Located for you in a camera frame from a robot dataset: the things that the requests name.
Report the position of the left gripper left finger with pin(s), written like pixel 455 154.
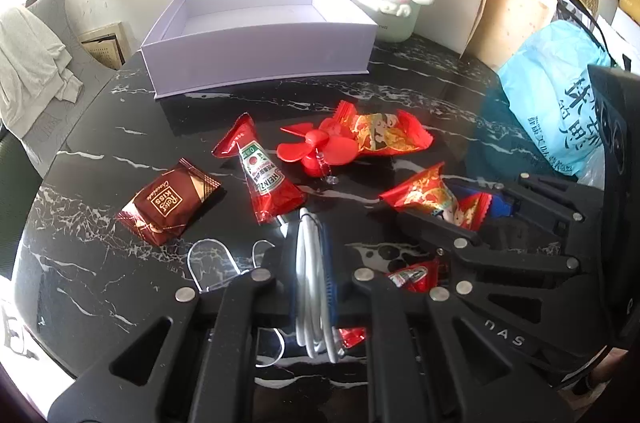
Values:
pixel 193 359

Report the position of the red Heinz ketchup packet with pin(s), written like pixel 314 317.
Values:
pixel 272 194

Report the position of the tan cardboard sheet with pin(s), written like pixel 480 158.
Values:
pixel 504 26

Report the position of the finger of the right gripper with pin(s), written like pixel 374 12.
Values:
pixel 470 251
pixel 552 204

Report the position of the brown chocolate snack packet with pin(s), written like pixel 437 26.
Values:
pixel 161 211

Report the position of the beige cloth on chair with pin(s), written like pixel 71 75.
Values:
pixel 35 69

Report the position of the lavender open gift box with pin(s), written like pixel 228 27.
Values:
pixel 201 44

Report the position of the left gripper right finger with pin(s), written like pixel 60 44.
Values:
pixel 430 356

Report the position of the red gold snack packet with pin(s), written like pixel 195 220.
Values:
pixel 383 134

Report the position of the red plastic fan propeller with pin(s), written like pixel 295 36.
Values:
pixel 320 147

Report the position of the grey fabric chair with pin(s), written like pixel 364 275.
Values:
pixel 55 123

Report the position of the red gold candy packet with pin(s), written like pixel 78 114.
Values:
pixel 428 192

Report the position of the green upholstered seat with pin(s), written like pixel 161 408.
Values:
pixel 19 185

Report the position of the blue plastic bag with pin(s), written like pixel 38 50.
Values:
pixel 549 90

